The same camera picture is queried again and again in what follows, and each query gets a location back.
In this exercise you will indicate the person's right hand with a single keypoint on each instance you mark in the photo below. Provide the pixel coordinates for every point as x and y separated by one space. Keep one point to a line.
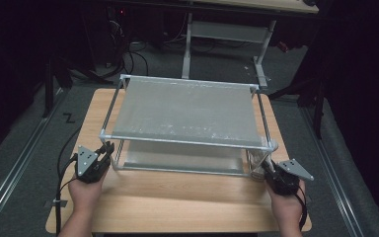
288 207

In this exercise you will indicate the white-legged background desk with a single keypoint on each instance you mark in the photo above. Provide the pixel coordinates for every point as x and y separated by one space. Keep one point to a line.
230 31

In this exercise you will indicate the black metal stand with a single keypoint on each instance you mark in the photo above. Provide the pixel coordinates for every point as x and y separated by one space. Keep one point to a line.
317 115
48 89

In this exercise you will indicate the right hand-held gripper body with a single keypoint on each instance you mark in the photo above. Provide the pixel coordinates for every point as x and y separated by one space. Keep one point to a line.
284 182

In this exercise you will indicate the small red object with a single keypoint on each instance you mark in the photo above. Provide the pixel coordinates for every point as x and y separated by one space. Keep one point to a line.
283 46

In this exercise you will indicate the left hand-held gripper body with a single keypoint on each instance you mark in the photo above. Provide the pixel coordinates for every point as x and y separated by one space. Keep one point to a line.
85 161

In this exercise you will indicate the grey tape piece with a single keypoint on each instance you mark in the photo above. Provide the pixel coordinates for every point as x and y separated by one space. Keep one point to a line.
63 204

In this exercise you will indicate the metal rack with grey fabric shelves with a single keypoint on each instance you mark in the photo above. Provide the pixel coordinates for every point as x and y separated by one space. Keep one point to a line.
187 108

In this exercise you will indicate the person's left hand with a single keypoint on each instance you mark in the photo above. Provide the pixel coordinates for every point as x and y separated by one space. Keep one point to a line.
85 196

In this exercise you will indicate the metal floor rail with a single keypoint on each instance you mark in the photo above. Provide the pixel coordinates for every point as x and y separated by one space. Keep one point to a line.
332 171
23 158

